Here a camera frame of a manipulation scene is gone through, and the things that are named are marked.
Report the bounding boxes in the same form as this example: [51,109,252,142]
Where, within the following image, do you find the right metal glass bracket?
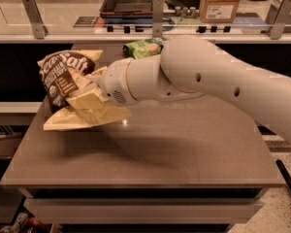
[266,0,291,40]

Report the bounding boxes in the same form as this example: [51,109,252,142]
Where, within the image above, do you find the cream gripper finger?
[86,67,107,85]
[67,88,110,110]

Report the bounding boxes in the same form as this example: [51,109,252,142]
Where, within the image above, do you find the metal glass bracket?
[152,0,164,38]
[21,0,49,39]
[266,0,291,40]

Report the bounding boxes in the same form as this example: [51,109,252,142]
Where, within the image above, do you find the middle metal glass bracket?
[152,0,164,38]

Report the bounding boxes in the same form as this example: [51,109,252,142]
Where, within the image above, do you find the left metal glass bracket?
[21,0,49,39]

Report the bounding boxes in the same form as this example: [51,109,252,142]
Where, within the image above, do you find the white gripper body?
[99,58,137,106]

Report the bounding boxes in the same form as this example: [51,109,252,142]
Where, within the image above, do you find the black pole on floor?
[275,159,291,192]

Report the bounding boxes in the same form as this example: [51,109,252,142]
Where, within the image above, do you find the dark tray with orange rim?
[100,0,153,17]

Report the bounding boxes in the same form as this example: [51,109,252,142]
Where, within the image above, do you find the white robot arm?
[98,36,291,144]

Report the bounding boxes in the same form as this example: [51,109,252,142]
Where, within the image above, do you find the cardboard box with label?
[199,0,240,23]

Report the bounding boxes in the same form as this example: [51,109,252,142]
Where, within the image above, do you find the brown sea salt chip bag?
[38,50,131,131]

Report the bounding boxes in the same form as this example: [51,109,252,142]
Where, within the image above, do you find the green chip bag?
[123,37,167,59]

